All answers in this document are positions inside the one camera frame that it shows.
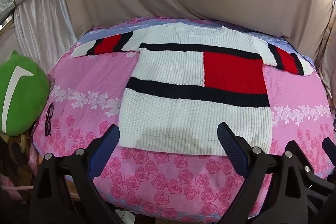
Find pink floral bed sheet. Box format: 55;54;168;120
31;18;336;222

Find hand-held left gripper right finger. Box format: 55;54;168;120
217;122;310;224

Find green plush pillow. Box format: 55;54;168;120
0;49;50;135

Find white red black knit sweater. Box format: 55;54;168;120
71;22;315;156

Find white satin curtain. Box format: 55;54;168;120
0;0;78;75

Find brown patterned cloth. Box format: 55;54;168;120
0;132;40;203

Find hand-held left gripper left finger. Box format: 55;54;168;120
29;124;121;224

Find beige patterned curtain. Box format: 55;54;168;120
315;0;336;98

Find dark framed eyeglasses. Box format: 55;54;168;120
45;102;55;136

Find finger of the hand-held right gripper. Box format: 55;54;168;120
301;164;336;199
322;137;336;161

